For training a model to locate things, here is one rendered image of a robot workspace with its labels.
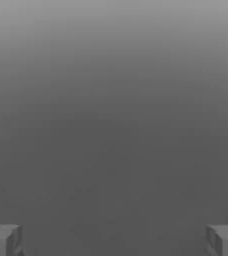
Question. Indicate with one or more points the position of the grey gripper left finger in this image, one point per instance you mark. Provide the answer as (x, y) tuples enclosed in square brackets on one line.
[(0, 240)]

